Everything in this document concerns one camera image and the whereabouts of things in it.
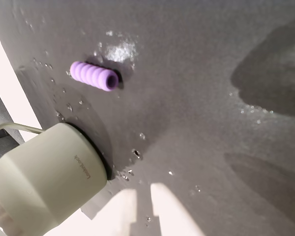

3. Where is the black glossy table mat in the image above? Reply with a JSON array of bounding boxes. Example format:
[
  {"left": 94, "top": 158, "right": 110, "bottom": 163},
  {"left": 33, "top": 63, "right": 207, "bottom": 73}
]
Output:
[{"left": 0, "top": 0, "right": 295, "bottom": 236}]

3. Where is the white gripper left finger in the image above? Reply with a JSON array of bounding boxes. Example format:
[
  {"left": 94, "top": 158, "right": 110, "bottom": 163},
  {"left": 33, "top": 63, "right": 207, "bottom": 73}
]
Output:
[{"left": 91, "top": 189, "right": 139, "bottom": 236}]

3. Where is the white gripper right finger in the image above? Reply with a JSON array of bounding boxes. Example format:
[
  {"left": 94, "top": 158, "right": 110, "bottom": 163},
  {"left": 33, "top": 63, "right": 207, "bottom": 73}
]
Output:
[{"left": 150, "top": 182, "right": 205, "bottom": 236}]

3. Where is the purple ribbed pen grip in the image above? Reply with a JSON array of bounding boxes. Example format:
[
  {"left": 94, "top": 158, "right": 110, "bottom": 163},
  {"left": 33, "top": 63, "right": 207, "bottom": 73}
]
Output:
[{"left": 70, "top": 61, "right": 119, "bottom": 92}]

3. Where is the pale green steel mug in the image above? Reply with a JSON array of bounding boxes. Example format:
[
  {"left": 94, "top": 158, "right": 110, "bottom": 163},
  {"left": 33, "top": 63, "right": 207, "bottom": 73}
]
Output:
[{"left": 0, "top": 122, "right": 114, "bottom": 234}]

